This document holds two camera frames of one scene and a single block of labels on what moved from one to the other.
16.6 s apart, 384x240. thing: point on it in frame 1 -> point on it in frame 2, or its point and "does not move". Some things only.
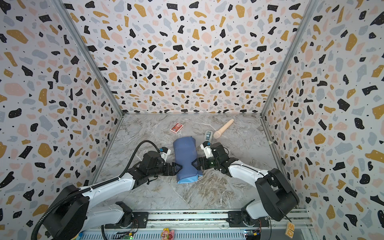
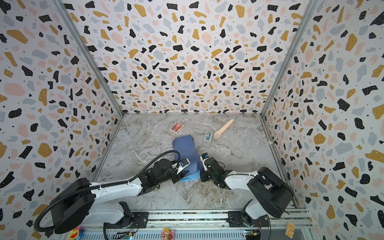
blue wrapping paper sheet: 185,153 does not move
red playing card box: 176,127 does not move
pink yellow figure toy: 167,234 does not move
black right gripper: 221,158 -> 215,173
